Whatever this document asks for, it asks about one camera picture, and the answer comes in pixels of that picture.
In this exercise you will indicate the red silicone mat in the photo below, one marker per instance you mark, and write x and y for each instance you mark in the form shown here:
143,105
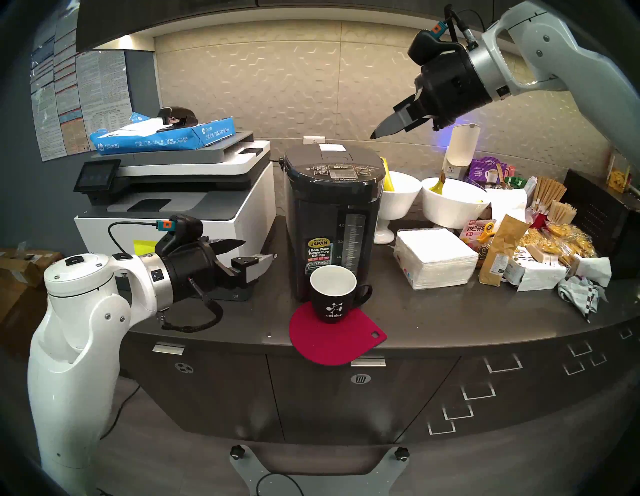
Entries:
340,345

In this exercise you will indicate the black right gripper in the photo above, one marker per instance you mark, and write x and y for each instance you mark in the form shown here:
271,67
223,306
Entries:
450,85

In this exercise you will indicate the yellow banana bunch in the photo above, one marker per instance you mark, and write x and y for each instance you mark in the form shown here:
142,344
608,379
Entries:
387,177

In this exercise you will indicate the black mug white inside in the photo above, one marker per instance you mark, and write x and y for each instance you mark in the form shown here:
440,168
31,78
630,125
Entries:
332,305

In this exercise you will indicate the black countertop appliance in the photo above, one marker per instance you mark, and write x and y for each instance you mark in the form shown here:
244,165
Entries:
600,220

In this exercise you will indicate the white round bowl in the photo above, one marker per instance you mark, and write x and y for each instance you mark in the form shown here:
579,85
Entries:
450,210

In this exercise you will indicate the wall notice poster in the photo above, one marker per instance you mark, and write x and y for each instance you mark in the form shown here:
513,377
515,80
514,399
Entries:
102,95
50,100

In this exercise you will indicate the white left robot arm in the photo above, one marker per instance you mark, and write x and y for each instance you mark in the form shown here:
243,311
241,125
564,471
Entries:
75,350

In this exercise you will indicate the pink snack packet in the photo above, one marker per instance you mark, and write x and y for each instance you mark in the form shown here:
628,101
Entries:
475,232

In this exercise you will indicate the blue copy paper ream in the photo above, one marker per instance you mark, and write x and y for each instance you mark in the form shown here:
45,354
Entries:
200,137

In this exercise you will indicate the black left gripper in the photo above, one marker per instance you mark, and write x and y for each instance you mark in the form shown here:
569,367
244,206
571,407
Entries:
195,270

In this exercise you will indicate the dark base cabinet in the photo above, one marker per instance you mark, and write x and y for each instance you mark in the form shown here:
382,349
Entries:
350,400

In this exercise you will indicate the white napkin stack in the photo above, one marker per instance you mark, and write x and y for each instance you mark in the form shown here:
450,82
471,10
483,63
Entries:
435,260

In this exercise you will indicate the grey robot base frame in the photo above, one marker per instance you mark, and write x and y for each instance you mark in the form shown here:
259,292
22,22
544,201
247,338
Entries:
250,470

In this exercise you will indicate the white printed coffee bag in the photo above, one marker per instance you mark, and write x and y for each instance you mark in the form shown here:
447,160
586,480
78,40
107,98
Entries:
537,272

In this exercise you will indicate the white pedestal bowl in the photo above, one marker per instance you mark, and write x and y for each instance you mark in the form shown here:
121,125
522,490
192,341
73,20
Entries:
400,200

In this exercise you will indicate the checkered kitchen cloth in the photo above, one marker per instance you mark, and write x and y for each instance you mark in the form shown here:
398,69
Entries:
582,297

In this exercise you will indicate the white tall tapered container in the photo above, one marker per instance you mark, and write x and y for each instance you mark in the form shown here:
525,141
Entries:
462,147

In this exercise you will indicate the yellow sticky note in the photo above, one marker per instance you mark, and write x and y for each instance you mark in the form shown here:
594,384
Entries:
145,247

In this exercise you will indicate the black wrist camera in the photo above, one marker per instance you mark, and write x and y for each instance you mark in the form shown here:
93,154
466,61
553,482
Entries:
432,45
182,230

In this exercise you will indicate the black electric water dispenser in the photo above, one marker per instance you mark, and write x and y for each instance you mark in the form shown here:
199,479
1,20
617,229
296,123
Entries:
325,210

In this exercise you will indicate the purple coffee bag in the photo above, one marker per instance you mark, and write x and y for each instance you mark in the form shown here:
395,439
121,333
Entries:
487,172

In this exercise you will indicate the white grey office printer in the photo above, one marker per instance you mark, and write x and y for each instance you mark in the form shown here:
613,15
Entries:
225,210

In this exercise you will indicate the spotted yellow banana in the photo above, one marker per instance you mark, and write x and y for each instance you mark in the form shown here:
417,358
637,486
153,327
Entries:
438,186

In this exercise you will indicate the dark upper cabinet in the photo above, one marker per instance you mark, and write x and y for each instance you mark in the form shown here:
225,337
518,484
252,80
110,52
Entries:
225,15

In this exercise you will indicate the black stapler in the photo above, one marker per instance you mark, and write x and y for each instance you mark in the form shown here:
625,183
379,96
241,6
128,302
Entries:
177,116

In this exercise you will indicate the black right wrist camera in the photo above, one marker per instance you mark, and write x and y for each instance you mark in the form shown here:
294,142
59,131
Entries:
432,45

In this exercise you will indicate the yellow snack bag pile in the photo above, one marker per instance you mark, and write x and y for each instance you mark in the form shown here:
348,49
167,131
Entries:
565,240

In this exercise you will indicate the wooden stirrer bundle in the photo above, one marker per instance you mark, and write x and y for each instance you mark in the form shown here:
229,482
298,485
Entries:
547,192
562,212

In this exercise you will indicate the brown paper coffee bag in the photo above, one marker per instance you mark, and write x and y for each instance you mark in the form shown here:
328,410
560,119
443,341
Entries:
502,250

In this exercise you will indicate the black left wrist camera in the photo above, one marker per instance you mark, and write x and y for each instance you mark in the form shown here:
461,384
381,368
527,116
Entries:
182,230

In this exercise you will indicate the cardboard box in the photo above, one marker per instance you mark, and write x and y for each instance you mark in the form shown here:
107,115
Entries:
25,265

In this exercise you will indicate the white crumpled paper bag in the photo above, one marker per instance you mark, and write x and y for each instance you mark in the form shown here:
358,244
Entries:
595,270

